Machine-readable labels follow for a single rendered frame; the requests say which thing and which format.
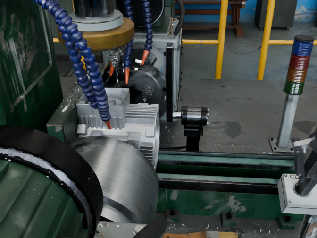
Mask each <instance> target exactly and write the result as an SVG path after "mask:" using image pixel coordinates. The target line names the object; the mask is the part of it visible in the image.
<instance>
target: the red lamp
mask: <svg viewBox="0 0 317 238"><path fill-rule="evenodd" d="M310 57H311V55H310V56H306V57H303V56H297V55H294V54H292V53H291V57H290V62H289V66H290V67H291V68H293V69H298V70H304V69H307V68H308V66H309V61H310Z"/></svg>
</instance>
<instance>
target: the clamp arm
mask: <svg viewBox="0 0 317 238"><path fill-rule="evenodd" d="M164 56H166V96H165V98H164V103H166V117H167V123H172V122H173V119H175V115H174V116H173V114H176V113H175V112H174V111H173V82H174V44H173V43H167V44H166V48H165V49H164ZM173 117H174V118H173Z"/></svg>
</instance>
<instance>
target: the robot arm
mask: <svg viewBox="0 0 317 238"><path fill-rule="evenodd" d="M292 144H293V149H294V153H295V158H294V166H295V171H296V176H299V180H298V184H299V189H300V194H301V195H308V194H309V193H310V192H311V190H312V189H313V187H314V186H315V185H316V184H317V127H316V130H315V132H313V133H312V134H310V135H309V137H308V139H305V140H300V139H299V138H297V137H295V138H293V139H292ZM309 146H310V147H311V148H312V149H313V151H312V152H311V154H310V155H309V157H308V158H307V160H306V162H305V154H306V153H307V151H306V150H308V147H309Z"/></svg>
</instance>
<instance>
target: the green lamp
mask: <svg viewBox="0 0 317 238"><path fill-rule="evenodd" d="M304 83H305V81H304V82H301V83H296V82H291V81H289V80H288V79H286V81H285V86H284V90H285V91H286V92H288V93H290V94H300V93H302V91H303V87H304Z"/></svg>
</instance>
